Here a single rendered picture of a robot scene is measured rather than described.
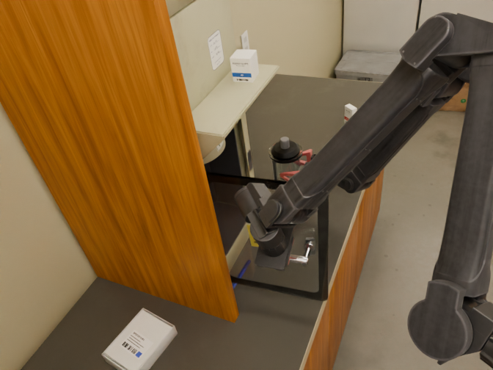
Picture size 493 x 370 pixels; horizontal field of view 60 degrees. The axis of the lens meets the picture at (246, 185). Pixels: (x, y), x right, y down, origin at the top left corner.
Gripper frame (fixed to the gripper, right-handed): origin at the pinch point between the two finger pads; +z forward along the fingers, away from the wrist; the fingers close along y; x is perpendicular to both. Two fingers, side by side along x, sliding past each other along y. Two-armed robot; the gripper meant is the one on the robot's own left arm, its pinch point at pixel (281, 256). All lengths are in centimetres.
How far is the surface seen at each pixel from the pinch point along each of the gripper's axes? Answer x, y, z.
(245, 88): -12.7, -32.6, -19.3
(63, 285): -66, 17, 15
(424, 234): 43, -71, 163
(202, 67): -20.8, -32.3, -26.6
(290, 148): -9.5, -39.9, 20.0
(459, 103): 64, -204, 213
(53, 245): -66, 8, 4
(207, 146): -14.8, -13.9, -23.9
